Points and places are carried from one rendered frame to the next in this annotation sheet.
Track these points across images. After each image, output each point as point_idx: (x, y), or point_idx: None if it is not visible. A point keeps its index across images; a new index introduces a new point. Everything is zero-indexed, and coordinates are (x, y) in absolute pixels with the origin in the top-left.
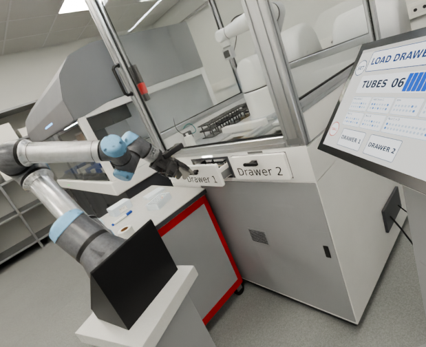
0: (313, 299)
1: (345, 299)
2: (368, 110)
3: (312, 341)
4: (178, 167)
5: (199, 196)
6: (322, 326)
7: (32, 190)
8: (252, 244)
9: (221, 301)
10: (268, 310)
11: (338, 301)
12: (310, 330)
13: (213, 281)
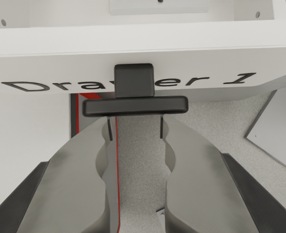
0: (209, 100)
1: (254, 95)
2: None
3: (207, 126)
4: (108, 224)
5: (74, 96)
6: (207, 110)
7: None
8: (160, 90)
9: (117, 150)
10: (154, 120)
11: (241, 97)
12: (199, 118)
13: (112, 150)
